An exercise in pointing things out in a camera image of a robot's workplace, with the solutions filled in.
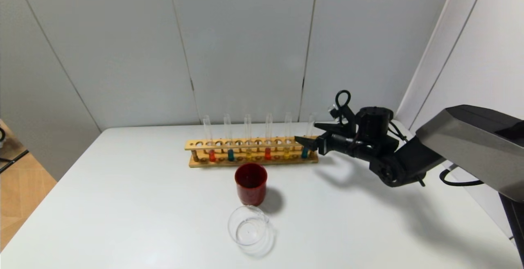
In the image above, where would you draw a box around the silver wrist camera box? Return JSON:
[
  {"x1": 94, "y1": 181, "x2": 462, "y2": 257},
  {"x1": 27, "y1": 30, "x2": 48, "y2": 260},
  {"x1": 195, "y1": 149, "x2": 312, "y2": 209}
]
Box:
[{"x1": 327, "y1": 104, "x2": 348, "y2": 124}]

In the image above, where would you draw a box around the red plastic cup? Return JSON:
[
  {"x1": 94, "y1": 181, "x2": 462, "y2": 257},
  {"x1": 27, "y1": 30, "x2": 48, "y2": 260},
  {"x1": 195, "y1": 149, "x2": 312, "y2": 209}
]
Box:
[{"x1": 235, "y1": 163, "x2": 268, "y2": 207}]

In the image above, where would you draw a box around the glass test tube yellow pigment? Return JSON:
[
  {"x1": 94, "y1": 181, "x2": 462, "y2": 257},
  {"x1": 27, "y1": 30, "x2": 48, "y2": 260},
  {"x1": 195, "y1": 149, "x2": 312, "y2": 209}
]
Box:
[
  {"x1": 284, "y1": 112, "x2": 293, "y2": 159},
  {"x1": 244, "y1": 114, "x2": 253, "y2": 160}
]

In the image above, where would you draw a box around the glass test tube red pigment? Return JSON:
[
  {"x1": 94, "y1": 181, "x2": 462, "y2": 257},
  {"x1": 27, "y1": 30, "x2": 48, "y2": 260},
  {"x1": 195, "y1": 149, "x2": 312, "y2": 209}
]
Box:
[
  {"x1": 264, "y1": 113, "x2": 273, "y2": 161},
  {"x1": 203, "y1": 115, "x2": 217, "y2": 163}
]

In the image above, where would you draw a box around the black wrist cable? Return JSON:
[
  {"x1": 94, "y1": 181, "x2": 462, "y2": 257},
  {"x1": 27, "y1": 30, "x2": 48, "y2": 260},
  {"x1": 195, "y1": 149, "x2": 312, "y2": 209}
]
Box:
[{"x1": 388, "y1": 121, "x2": 410, "y2": 143}]

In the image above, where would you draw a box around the clear glass dish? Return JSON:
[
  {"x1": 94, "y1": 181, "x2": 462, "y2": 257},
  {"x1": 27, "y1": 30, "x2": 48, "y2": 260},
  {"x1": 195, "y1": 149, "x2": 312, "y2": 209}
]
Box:
[{"x1": 228, "y1": 205, "x2": 276, "y2": 258}]

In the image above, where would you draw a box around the black metal bar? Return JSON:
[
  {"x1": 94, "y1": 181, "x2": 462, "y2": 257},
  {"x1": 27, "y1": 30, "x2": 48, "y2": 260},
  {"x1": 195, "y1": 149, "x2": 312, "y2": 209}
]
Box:
[{"x1": 0, "y1": 149, "x2": 29, "y2": 174}]

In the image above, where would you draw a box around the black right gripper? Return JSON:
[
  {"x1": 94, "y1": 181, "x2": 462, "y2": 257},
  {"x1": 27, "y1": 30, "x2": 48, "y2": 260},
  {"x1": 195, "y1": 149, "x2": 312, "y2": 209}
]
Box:
[{"x1": 294, "y1": 122, "x2": 360, "y2": 158}]

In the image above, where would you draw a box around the black cable under arm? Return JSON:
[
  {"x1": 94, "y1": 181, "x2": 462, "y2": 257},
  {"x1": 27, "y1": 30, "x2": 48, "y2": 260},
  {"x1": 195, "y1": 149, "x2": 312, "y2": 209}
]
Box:
[{"x1": 439, "y1": 168, "x2": 484, "y2": 187}]

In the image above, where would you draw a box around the glass test tube blue pigment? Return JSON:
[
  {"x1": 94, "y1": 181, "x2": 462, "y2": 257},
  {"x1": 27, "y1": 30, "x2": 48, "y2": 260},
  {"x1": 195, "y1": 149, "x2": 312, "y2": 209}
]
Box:
[
  {"x1": 302, "y1": 113, "x2": 317, "y2": 159},
  {"x1": 223, "y1": 113, "x2": 235, "y2": 162}
]

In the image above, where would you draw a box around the wooden test tube rack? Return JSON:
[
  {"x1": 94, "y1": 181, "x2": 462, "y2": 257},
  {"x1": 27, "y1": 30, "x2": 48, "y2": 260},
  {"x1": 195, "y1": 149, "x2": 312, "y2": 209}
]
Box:
[{"x1": 185, "y1": 136, "x2": 321, "y2": 168}]

